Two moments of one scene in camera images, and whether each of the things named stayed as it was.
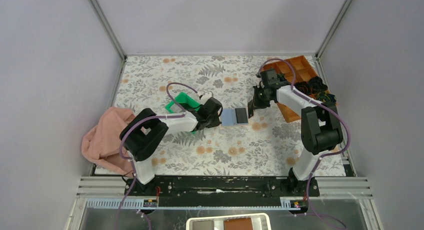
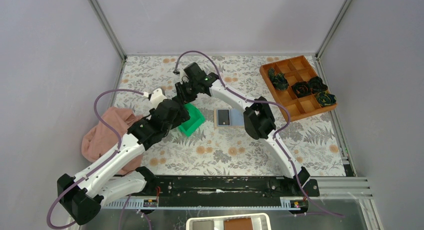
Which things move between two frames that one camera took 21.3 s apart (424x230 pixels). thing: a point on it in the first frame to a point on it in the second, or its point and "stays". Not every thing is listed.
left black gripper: x=214 y=124 to x=182 y=116
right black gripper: x=256 y=103 to x=181 y=94
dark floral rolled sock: x=316 y=85 stays
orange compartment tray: x=304 y=71 stays
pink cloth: x=101 y=143 stays
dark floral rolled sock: x=303 y=86 stays
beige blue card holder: x=228 y=118 stays
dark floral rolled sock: x=325 y=96 stays
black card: x=241 y=115 to x=223 y=116
